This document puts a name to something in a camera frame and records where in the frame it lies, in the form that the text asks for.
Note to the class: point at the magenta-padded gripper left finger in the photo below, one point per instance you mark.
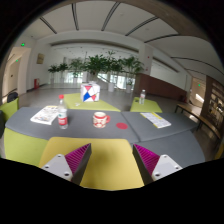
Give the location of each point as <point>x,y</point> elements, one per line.
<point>60,165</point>

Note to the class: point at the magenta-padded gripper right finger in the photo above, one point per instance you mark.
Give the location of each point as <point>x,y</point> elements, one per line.
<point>161,165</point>

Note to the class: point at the clear red-capped water bottle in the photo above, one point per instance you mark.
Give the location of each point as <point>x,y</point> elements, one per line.
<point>62,116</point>

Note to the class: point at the small clear water bottle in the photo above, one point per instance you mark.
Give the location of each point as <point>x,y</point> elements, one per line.
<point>142,97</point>

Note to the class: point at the yellow and white leaflet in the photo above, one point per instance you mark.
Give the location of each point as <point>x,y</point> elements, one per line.
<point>156,120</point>

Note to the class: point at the colourful printed magazine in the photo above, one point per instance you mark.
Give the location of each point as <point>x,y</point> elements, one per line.
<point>45,115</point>

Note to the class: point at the flat round red coaster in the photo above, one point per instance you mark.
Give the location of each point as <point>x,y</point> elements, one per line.
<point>121,126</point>

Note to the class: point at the red and white mug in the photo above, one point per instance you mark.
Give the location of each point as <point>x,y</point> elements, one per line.
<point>99,120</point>

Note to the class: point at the small yellow-green low table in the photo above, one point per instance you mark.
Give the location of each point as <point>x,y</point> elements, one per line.
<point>150,106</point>

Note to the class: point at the wooden bench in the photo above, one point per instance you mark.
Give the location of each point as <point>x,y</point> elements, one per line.
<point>195,115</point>

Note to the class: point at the large yellow-green low table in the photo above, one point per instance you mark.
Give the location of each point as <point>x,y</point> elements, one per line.
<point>100,106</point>

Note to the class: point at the yellow-green seat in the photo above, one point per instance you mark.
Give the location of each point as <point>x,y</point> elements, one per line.
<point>9,110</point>

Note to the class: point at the white box with coloured triangles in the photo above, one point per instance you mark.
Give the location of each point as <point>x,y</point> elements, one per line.
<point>90,92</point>

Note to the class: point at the wooden shelf unit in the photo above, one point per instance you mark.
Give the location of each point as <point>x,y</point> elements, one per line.
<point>215,103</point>

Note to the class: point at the black bag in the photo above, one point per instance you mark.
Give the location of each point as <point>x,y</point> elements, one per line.
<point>12,97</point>

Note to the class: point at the red fire extinguisher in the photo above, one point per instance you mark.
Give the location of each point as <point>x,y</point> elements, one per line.
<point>36,83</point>

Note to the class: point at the group of potted green plants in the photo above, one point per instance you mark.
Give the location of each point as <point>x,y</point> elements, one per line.
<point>96,65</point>

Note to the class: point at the green exit sign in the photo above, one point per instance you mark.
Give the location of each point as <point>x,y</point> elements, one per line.
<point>23,44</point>

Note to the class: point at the framed wall picture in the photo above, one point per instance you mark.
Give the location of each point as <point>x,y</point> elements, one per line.
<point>40,58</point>

